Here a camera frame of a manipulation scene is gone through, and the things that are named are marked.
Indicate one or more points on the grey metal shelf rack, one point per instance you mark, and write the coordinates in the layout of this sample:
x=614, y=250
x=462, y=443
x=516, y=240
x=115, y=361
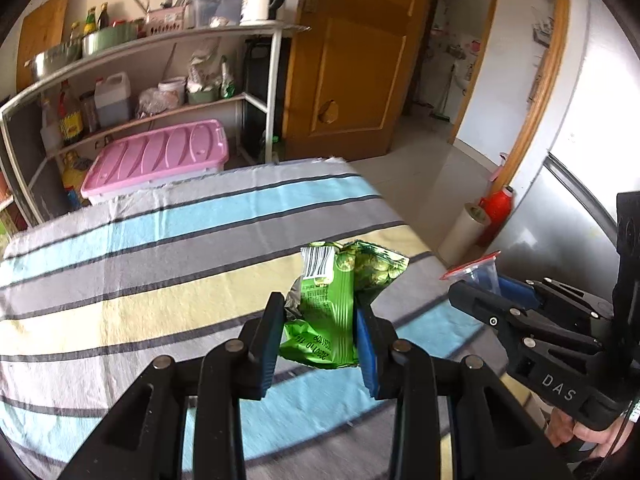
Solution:
x=175, y=37

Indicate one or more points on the silver refrigerator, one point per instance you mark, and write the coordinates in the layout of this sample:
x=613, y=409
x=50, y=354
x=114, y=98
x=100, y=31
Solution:
x=565, y=220

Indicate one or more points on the white plastic bag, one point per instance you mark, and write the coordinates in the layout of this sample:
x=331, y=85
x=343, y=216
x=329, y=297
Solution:
x=202, y=67

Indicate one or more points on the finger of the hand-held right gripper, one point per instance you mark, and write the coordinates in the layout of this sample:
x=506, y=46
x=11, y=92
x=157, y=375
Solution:
x=520, y=292
x=480, y=305

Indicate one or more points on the wooden cutting board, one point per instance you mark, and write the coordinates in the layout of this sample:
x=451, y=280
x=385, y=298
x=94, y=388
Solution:
x=45, y=25

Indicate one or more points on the dark sauce bottle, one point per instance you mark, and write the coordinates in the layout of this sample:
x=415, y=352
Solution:
x=102, y=17

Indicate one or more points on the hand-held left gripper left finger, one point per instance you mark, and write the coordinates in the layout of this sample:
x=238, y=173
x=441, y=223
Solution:
x=267, y=350

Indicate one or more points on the dark glass jar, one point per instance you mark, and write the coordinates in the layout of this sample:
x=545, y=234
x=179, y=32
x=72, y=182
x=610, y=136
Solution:
x=89, y=115

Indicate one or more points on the green bowl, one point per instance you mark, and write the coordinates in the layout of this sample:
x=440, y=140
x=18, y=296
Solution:
x=202, y=96

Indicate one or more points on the clear plastic storage box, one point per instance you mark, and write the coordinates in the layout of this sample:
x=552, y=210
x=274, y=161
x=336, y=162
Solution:
x=217, y=10

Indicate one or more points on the yellow label oil bottle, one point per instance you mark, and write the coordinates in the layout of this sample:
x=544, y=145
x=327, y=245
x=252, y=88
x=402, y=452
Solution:
x=71, y=127

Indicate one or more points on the white paper roll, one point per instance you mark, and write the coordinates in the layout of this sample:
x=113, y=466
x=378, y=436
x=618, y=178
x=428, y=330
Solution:
x=462, y=235

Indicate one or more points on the pink utensil basket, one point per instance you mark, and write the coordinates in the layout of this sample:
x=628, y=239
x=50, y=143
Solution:
x=165, y=22

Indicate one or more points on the red thermos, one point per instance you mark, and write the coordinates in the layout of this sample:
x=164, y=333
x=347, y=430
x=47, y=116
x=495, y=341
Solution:
x=497, y=205

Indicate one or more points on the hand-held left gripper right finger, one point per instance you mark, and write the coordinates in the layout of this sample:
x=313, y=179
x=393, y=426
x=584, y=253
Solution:
x=370, y=355

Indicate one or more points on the person's right hand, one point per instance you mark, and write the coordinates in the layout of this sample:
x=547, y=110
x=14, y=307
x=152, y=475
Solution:
x=565, y=430

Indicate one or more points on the white lidded tub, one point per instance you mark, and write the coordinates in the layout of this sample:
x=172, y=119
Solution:
x=172, y=92

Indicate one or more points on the clear bag red strip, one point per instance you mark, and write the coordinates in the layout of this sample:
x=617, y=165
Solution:
x=480, y=272

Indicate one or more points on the clear plastic bottle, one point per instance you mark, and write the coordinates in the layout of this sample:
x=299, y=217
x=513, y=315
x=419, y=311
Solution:
x=50, y=132

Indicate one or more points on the striped tablecloth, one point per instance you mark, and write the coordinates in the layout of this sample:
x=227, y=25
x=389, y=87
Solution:
x=150, y=270

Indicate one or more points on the green white packet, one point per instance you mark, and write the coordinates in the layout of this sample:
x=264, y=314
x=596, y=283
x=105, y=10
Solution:
x=228, y=80

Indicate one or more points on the wooden door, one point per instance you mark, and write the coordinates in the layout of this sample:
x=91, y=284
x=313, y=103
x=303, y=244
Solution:
x=350, y=85

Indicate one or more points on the white plastic jug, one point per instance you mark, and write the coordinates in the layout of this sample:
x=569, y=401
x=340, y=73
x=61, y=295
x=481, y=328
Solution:
x=112, y=105

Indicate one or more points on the green snack packet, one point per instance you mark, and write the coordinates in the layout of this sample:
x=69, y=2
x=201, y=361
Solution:
x=330, y=300

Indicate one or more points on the clear plastic food bag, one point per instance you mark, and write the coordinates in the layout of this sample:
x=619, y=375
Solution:
x=151, y=104

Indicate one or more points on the pink storage box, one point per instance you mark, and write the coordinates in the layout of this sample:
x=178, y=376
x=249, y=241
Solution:
x=160, y=152

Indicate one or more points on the small sauce bottle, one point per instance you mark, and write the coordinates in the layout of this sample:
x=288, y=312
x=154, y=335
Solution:
x=75, y=32

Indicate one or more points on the metal basin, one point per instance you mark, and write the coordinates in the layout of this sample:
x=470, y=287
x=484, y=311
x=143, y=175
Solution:
x=52, y=62

